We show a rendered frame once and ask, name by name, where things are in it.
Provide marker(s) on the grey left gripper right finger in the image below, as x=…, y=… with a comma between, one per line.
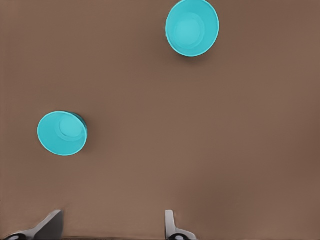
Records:
x=171, y=225

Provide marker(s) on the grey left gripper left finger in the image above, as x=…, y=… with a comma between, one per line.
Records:
x=48, y=226

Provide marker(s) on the blue bowl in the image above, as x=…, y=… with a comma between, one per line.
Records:
x=61, y=135
x=192, y=27

